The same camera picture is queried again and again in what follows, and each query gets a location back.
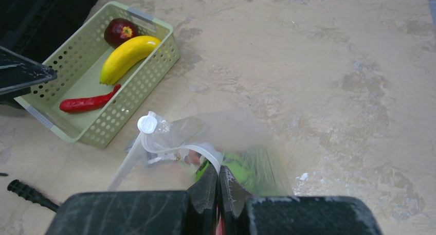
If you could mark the dark red apple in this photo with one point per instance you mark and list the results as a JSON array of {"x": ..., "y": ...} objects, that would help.
[{"x": 120, "y": 30}]

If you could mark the green watermelon toy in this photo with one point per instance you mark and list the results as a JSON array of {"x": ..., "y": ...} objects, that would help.
[{"x": 259, "y": 171}]

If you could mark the clear zip top bag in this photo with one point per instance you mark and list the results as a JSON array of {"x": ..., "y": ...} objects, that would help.
[{"x": 195, "y": 142}]

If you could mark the red chili pepper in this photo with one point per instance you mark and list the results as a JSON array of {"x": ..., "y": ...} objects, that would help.
[{"x": 81, "y": 105}]

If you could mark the aluminium frame rail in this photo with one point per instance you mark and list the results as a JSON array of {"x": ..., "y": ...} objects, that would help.
[{"x": 432, "y": 6}]

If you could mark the yellow banana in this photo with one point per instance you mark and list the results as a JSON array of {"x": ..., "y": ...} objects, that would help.
[{"x": 124, "y": 57}]

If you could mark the black hammer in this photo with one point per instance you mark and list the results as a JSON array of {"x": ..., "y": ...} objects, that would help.
[{"x": 31, "y": 194}]

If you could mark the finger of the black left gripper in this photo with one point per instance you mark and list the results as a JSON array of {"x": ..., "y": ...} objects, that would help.
[{"x": 19, "y": 74}]

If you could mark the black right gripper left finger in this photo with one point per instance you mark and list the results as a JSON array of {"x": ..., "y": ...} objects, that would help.
[{"x": 191, "y": 211}]

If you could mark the pale green perforated basket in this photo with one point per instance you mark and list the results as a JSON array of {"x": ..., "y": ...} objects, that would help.
[{"x": 78, "y": 62}]

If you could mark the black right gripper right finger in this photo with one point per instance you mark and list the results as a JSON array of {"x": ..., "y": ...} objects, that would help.
[{"x": 244, "y": 213}]

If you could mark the black plastic toolbox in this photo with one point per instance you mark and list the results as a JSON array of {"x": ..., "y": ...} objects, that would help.
[{"x": 37, "y": 28}]

